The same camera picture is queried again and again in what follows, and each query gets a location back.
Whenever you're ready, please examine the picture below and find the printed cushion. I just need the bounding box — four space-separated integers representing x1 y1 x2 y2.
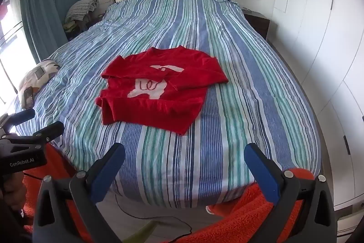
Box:
18 59 61 95

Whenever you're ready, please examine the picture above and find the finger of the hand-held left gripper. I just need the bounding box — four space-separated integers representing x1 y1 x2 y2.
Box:
33 121 64 144
4 109 36 134

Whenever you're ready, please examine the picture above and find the red knit sweater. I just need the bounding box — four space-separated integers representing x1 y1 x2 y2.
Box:
95 46 229 136

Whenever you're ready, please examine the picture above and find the white wardrobe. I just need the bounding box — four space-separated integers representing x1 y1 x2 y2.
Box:
267 0 364 212

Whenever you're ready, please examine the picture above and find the window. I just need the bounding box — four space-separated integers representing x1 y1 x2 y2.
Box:
0 1 23 107

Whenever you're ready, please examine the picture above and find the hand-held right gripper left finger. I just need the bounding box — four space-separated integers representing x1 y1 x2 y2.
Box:
34 143 126 243

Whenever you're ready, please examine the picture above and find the dark wooden nightstand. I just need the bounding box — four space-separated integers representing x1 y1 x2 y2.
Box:
242 8 270 40

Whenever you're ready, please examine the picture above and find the blue curtain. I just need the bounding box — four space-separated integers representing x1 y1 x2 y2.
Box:
11 0 83 61

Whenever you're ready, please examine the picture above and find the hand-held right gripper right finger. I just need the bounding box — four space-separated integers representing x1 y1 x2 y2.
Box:
244 143 336 243

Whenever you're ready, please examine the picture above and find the pile of folded clothes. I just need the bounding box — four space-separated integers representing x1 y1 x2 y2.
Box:
64 0 100 33

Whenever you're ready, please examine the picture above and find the black floor cable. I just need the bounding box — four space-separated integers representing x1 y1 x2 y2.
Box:
115 194 192 242

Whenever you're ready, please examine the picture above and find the striped bed sheet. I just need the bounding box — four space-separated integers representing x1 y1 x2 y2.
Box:
13 0 322 209

